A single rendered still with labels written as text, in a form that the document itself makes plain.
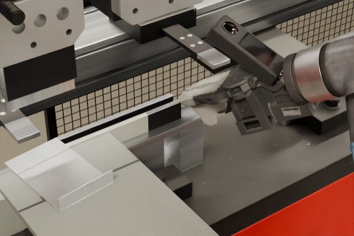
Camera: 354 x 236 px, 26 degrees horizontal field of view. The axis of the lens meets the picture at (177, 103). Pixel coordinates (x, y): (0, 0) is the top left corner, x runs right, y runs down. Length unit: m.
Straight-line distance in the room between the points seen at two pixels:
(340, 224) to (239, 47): 0.46
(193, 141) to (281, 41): 0.44
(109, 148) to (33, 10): 0.25
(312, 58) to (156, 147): 0.28
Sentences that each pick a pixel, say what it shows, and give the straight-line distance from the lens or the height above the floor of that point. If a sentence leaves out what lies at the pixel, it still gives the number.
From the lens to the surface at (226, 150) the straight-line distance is 1.27.
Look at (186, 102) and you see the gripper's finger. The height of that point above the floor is 1.01.
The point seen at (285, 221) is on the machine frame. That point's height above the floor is 0.80.
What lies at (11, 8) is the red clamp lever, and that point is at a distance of 0.86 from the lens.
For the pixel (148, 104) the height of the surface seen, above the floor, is 1.00.
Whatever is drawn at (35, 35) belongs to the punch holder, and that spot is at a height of 1.21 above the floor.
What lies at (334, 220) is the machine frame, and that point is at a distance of 1.37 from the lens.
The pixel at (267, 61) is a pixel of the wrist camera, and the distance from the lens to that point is 1.07.
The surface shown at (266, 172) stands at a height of 0.87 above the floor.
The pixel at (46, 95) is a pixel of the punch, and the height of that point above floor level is 1.09.
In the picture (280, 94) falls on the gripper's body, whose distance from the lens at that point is 1.08.
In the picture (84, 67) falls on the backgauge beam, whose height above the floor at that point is 0.95.
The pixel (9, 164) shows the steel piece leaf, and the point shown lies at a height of 1.00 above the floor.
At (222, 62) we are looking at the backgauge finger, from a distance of 1.25.
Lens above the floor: 1.65
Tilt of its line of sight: 35 degrees down
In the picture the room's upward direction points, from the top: straight up
